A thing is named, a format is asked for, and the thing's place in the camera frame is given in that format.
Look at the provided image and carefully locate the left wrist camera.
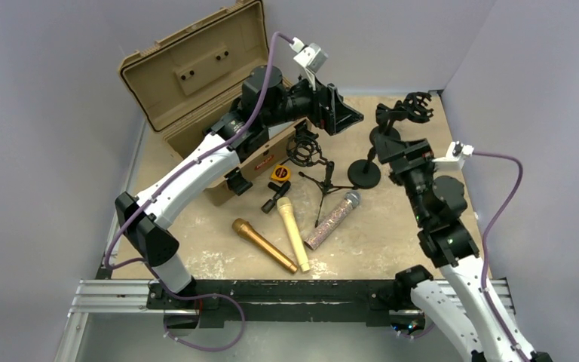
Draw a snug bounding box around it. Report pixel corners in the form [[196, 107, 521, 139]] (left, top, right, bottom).
[[293, 43, 329, 91]]

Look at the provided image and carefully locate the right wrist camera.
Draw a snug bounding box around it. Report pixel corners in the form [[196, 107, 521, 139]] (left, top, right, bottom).
[[433, 141, 474, 171]]

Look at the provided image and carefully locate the black round base stand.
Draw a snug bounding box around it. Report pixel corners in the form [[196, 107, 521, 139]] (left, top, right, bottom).
[[369, 92, 433, 146]]

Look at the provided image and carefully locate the yellow tape measure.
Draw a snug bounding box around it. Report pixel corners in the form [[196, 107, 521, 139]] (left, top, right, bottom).
[[270, 164, 292, 183]]

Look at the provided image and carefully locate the black cylindrical tool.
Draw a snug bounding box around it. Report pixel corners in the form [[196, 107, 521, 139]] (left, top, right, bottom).
[[261, 181, 292, 214]]

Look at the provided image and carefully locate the brown microphone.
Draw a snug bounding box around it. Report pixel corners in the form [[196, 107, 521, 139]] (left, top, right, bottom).
[[231, 218, 299, 274]]

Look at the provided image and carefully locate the black tripod microphone stand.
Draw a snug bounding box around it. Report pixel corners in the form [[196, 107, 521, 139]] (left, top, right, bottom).
[[285, 124, 358, 229]]

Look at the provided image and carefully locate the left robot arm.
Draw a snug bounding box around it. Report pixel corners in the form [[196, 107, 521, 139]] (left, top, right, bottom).
[[115, 66, 363, 297]]

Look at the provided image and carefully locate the cream microphone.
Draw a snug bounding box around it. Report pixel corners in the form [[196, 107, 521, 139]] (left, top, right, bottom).
[[277, 197, 311, 273]]

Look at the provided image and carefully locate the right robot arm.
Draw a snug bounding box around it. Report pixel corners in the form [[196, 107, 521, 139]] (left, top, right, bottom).
[[373, 100, 551, 361]]

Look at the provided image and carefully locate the black stand for silver microphone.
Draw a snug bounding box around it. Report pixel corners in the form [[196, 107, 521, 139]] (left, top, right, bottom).
[[347, 146, 381, 189]]

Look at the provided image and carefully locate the silver glitter microphone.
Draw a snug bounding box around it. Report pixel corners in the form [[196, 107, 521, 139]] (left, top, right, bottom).
[[304, 190, 361, 250]]

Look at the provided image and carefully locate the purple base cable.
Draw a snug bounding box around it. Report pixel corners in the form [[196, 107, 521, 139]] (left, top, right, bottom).
[[163, 293, 247, 354]]

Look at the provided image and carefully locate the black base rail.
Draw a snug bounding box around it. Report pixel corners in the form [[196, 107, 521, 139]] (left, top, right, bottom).
[[146, 279, 427, 332]]

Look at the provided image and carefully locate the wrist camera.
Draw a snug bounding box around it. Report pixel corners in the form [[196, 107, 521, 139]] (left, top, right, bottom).
[[293, 43, 329, 91], [433, 141, 474, 171]]

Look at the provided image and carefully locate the tan plastic toolbox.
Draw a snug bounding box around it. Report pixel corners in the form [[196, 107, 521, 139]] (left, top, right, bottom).
[[118, 1, 310, 206]]

